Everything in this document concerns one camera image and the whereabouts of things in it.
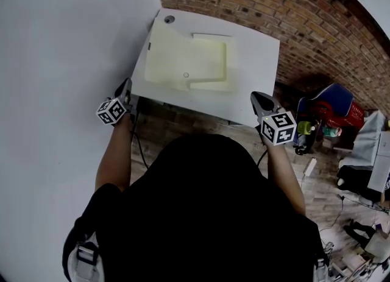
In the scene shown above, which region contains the green bottle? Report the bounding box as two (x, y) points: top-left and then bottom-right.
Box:
(296, 120), (317, 135)

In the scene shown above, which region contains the white box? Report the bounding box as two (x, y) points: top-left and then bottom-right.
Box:
(366, 131), (390, 194)

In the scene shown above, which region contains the black bag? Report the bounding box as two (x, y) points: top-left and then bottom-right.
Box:
(293, 119), (322, 157)

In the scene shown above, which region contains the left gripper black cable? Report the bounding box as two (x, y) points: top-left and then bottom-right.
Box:
(130, 113), (149, 169)

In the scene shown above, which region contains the red bag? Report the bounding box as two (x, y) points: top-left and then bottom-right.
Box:
(313, 100), (365, 127)

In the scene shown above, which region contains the teal bottle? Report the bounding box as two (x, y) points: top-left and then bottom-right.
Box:
(322, 125), (341, 138)

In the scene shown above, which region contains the pile of cables and tools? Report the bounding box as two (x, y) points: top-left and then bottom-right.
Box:
(322, 218), (390, 282)

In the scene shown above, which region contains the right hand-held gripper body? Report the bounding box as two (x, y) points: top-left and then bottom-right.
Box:
(255, 111), (297, 147)

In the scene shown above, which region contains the person's left forearm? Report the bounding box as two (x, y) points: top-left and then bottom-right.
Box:
(94, 119), (135, 192)

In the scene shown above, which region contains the person's right forearm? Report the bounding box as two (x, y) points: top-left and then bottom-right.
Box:
(267, 143), (307, 216)

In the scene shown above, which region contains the person in dark clothing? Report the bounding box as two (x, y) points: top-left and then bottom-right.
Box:
(62, 134), (330, 282)

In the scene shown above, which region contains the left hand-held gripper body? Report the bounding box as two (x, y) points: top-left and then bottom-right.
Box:
(96, 94), (140, 127)

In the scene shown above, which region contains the blue chair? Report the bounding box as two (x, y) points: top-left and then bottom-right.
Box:
(296, 83), (355, 151)

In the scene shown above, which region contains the pale grey cloth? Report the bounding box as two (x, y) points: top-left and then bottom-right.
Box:
(338, 110), (388, 169)

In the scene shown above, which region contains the white power adapter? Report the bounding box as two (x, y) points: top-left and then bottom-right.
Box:
(304, 157), (318, 176)

